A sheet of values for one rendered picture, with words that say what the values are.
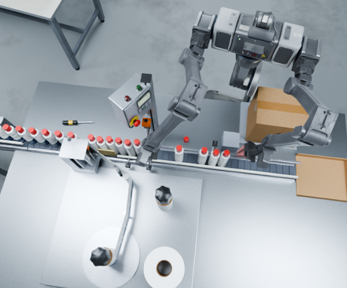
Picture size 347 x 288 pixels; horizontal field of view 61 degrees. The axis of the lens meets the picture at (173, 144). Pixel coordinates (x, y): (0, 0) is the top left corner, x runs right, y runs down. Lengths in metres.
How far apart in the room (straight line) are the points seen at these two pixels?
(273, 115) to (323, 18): 2.38
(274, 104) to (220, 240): 0.82
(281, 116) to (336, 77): 1.84
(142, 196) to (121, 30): 2.25
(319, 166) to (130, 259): 1.26
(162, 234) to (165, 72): 1.89
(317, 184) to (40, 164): 1.71
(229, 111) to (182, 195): 0.66
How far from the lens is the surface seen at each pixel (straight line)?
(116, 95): 1.31
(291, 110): 1.77
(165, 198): 1.43
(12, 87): 3.48
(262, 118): 1.69
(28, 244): 1.94
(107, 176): 1.81
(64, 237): 1.81
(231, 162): 1.81
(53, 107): 2.15
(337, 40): 3.81
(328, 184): 2.02
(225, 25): 1.46
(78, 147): 1.62
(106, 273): 1.73
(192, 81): 1.08
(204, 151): 1.60
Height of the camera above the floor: 2.58
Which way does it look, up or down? 69 degrees down
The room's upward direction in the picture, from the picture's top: 1 degrees counter-clockwise
